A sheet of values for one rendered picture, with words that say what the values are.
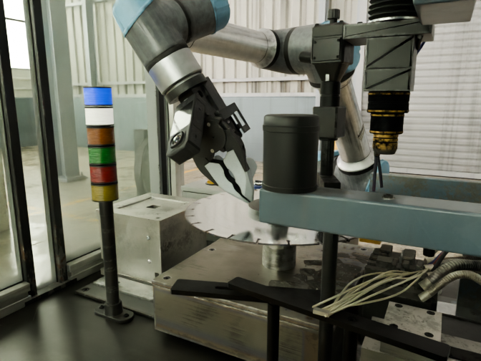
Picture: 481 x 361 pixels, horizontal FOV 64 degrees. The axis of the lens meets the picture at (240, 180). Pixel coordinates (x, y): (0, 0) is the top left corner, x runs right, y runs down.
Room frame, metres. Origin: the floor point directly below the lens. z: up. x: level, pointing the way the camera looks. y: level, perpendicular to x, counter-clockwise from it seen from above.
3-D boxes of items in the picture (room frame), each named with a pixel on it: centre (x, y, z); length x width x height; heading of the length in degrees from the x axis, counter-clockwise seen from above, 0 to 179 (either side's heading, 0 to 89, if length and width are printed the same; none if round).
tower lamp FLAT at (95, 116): (0.66, 0.24, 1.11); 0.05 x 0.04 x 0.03; 152
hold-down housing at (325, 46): (0.64, -0.15, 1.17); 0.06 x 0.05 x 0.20; 53
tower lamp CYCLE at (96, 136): (0.66, 0.24, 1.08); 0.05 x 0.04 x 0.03; 152
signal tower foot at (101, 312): (0.66, 0.24, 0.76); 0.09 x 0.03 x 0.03; 62
